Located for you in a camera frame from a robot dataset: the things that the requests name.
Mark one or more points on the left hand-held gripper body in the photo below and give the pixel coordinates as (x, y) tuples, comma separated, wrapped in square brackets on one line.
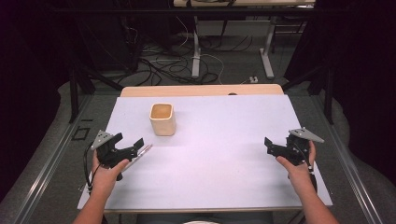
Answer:
[(109, 150)]

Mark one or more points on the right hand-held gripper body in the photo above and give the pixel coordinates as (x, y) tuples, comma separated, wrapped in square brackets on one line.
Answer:
[(296, 145)]

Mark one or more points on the thin pen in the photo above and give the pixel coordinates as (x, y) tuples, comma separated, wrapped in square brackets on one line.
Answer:
[(138, 156)]

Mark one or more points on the beige square cup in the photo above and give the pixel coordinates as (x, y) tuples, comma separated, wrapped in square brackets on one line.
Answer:
[(162, 119)]

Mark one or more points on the person's right hand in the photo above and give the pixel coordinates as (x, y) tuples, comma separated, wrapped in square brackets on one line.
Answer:
[(299, 166)]

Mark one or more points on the person's left hand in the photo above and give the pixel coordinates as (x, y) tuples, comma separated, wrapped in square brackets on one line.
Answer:
[(106, 176)]

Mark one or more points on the white table mat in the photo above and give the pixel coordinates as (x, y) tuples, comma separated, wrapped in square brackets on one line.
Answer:
[(205, 149)]

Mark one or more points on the white power plug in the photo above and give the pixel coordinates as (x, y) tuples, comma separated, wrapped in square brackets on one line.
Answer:
[(253, 79)]

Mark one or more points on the white desk with metal legs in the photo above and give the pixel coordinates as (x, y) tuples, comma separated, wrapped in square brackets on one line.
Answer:
[(236, 34)]

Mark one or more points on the black metal frame stand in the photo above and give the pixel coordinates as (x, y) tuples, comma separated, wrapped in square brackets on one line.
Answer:
[(317, 87), (77, 84)]

